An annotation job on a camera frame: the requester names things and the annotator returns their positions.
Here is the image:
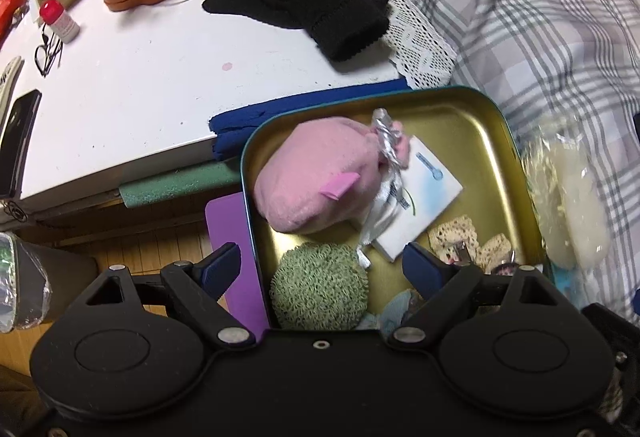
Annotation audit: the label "dark blue cloth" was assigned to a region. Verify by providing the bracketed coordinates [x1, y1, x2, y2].
[208, 84, 414, 163]

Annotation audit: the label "black metal clasp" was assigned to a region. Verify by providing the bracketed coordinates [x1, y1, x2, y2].
[0, 199, 29, 224]

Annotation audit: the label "black eyeglasses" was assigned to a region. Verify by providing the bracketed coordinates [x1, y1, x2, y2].
[34, 29, 65, 78]

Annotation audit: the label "white remote control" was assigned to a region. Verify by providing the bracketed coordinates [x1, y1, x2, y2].
[0, 57, 25, 118]

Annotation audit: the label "green knitted scrubber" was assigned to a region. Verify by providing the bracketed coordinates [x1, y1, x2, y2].
[269, 242, 372, 332]

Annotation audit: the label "red snack packet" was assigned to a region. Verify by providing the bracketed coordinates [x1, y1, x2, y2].
[0, 0, 25, 24]

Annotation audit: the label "clear bag with white filling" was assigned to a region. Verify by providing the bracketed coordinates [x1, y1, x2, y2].
[520, 114, 614, 271]

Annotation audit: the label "light blue fabric pouch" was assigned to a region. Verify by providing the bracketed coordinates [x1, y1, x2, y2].
[377, 289, 426, 338]

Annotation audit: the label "green foam edge guard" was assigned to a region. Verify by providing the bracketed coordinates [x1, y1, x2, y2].
[118, 162, 244, 210]

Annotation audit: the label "pink fabric pouch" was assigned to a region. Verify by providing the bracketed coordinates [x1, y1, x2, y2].
[252, 107, 417, 271]

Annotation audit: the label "grey plaid bed cover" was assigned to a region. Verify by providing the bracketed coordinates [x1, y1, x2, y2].
[330, 0, 640, 318]

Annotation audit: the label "plastic-wrapped grey container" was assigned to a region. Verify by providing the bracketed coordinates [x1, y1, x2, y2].
[0, 232, 99, 333]

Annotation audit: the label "black smartphone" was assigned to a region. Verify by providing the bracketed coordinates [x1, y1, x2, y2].
[0, 89, 43, 199]

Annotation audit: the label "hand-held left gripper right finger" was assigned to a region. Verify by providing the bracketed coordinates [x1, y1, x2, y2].
[387, 242, 576, 350]

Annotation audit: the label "red-capped white bottle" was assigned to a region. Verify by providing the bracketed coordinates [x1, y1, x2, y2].
[39, 0, 81, 43]

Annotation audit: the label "white lace cloth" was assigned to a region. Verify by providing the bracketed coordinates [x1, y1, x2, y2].
[287, 0, 459, 90]

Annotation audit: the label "purple mat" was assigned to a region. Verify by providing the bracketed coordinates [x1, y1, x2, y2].
[205, 192, 271, 331]

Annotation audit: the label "small white tissue packet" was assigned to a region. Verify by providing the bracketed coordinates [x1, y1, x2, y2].
[372, 135, 464, 263]

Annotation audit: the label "gold tin tray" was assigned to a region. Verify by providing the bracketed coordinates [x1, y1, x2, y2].
[241, 85, 549, 331]

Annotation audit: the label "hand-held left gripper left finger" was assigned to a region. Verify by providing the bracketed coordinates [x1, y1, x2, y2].
[72, 242, 256, 352]

